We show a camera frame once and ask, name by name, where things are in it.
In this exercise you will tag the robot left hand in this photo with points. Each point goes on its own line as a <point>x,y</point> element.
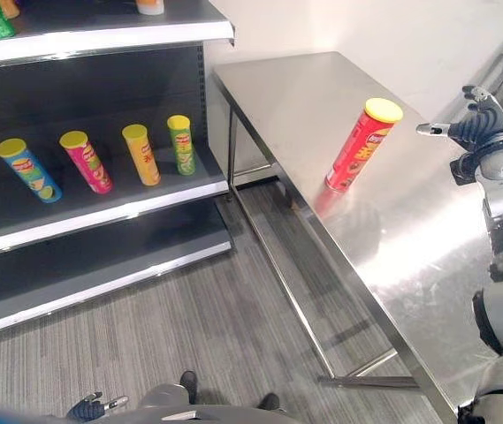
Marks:
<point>86,409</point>

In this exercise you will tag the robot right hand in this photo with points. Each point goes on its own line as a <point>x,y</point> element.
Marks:
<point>481,123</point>

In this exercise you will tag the red chips can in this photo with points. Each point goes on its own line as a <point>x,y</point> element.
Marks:
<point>359,148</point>

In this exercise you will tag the stainless steel table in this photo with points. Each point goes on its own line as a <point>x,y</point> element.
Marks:
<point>366,221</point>

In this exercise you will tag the grey metal shelf unit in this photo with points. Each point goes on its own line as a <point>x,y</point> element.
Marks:
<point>92,185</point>

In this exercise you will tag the blue chips can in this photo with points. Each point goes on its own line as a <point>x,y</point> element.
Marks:
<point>30,170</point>

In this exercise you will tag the pink chips can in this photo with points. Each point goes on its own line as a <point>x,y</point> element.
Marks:
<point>87,161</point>

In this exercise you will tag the orange chips can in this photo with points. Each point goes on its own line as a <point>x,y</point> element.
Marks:
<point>142,154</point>

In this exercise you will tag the green chips can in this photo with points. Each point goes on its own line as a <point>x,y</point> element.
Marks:
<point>182,143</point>

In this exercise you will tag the orange and white can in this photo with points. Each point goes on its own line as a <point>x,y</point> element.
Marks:
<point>150,5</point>

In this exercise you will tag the orange snack package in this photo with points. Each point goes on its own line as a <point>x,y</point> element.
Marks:
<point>9,6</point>

